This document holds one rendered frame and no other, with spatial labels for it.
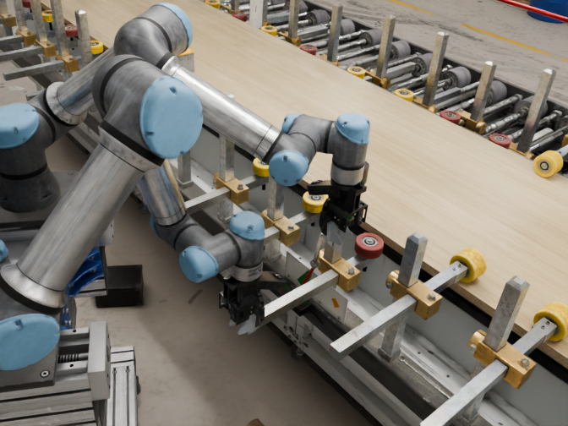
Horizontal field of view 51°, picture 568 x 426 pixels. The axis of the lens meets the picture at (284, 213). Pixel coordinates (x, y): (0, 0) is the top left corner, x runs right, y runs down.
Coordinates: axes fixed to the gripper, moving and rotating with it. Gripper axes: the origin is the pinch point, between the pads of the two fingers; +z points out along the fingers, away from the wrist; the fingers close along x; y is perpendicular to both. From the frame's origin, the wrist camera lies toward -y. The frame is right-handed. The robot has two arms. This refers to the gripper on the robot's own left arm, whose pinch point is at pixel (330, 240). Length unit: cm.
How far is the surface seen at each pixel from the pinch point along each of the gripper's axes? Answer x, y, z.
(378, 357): 4.5, 18.8, 30.6
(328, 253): 6.1, -5.4, 10.9
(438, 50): 115, -57, -8
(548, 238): 63, 29, 10
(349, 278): 5.8, 3.6, 13.6
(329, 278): 2.1, -0.4, 14.5
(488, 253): 42.3, 22.2, 10.5
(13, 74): -17, -175, 16
